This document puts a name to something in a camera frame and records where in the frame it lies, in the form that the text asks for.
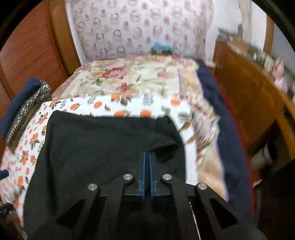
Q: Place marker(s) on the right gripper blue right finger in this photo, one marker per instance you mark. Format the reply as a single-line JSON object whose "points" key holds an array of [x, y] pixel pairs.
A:
{"points": [[152, 179]]}

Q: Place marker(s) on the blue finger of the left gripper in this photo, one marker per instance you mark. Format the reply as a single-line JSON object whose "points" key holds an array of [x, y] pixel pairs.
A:
{"points": [[4, 174]]}

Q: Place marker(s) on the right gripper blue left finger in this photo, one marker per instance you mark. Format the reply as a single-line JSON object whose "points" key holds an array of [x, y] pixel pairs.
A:
{"points": [[141, 175]]}

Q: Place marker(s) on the black printed t-shirt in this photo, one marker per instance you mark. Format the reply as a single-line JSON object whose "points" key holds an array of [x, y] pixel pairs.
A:
{"points": [[83, 150]]}

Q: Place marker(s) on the orange fruit print bedsheet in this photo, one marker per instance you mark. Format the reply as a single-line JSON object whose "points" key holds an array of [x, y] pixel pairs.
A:
{"points": [[194, 120]]}

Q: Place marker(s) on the navy blue mattress cover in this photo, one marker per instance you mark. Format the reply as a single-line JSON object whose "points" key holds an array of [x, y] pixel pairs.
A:
{"points": [[234, 167]]}

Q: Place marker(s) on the folded navy blue garment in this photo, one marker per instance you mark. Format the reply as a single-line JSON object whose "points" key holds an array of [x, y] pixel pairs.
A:
{"points": [[28, 90]]}

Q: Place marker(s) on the long wooden sideboard cabinet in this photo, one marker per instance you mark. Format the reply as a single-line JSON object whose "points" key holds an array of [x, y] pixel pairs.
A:
{"points": [[265, 115]]}

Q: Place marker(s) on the sheer circle-patterned curtain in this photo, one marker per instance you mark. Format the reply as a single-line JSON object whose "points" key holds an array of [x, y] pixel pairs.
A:
{"points": [[113, 29]]}

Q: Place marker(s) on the wooden louvered wardrobe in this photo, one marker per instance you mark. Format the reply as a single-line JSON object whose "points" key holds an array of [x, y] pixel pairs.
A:
{"points": [[35, 41]]}

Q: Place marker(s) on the pink thermos jug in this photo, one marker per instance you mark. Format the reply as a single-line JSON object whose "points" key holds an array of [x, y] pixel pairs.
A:
{"points": [[278, 74]]}

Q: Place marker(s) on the tied beige side curtain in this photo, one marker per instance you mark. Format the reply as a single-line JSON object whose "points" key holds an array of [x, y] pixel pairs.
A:
{"points": [[246, 14]]}

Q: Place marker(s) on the folded black ring-patterned garment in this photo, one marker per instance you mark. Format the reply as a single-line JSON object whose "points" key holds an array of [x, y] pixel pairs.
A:
{"points": [[23, 116]]}

